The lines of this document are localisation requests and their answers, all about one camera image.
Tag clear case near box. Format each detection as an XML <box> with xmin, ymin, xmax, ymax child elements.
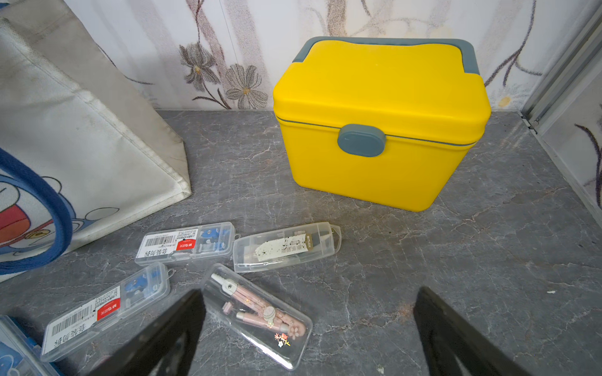
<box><xmin>233</xmin><ymin>222</ymin><xmax>342</xmax><ymax>274</ymax></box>

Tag blue compass case upper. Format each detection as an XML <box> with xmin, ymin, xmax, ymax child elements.
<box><xmin>1</xmin><ymin>315</ymin><xmax>63</xmax><ymax>376</ymax></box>

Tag small blue clear case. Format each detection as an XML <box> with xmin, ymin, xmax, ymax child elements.
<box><xmin>134</xmin><ymin>222</ymin><xmax>237</xmax><ymax>266</ymax></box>

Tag red label clear case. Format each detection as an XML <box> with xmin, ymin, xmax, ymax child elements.
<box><xmin>41</xmin><ymin>263</ymin><xmax>170</xmax><ymax>363</ymax></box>

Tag clear case pink compass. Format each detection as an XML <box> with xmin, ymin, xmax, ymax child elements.
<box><xmin>202</xmin><ymin>263</ymin><xmax>314</xmax><ymax>371</ymax></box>

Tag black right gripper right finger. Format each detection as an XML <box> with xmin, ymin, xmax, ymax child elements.
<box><xmin>413</xmin><ymin>286</ymin><xmax>528</xmax><ymax>375</ymax></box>

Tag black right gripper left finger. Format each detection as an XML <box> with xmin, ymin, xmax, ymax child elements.
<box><xmin>91</xmin><ymin>289</ymin><xmax>206</xmax><ymax>375</ymax></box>

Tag white canvas tote bag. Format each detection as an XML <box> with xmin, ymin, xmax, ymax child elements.
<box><xmin>1</xmin><ymin>1</ymin><xmax>191</xmax><ymax>280</ymax></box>

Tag yellow storage box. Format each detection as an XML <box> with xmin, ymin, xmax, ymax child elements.
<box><xmin>273</xmin><ymin>37</ymin><xmax>492</xmax><ymax>212</ymax></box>

